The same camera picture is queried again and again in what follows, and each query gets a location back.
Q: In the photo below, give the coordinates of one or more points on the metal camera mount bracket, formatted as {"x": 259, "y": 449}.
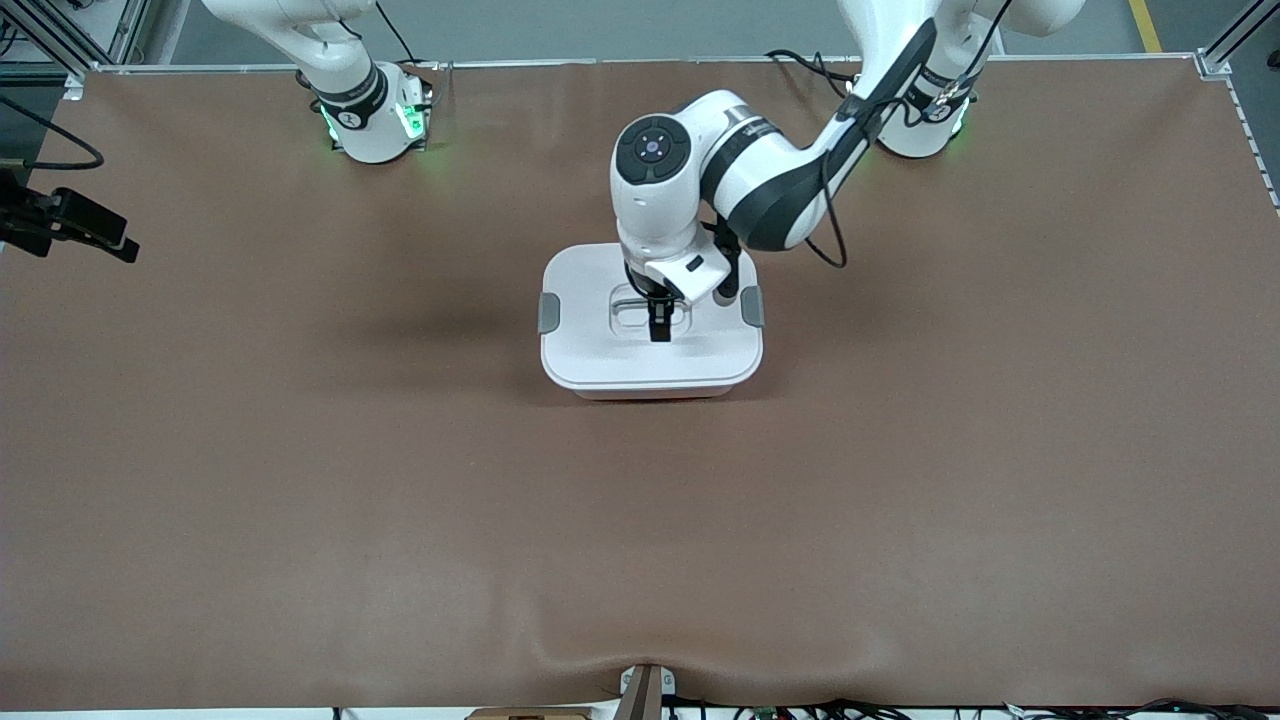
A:
{"x": 645, "y": 695}

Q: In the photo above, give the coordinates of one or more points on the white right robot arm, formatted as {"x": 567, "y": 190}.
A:
{"x": 370, "y": 120}

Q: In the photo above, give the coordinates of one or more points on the aluminium frame profile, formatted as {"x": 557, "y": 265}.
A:
{"x": 125, "y": 30}
{"x": 1240, "y": 30}

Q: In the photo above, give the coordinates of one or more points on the pink translucent plastic box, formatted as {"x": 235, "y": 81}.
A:
{"x": 650, "y": 395}

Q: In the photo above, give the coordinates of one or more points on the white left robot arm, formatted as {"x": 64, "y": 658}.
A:
{"x": 660, "y": 210}

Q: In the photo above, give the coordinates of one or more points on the white box lid grey clips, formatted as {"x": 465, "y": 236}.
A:
{"x": 590, "y": 350}

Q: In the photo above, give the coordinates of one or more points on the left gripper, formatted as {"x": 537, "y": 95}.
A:
{"x": 659, "y": 317}

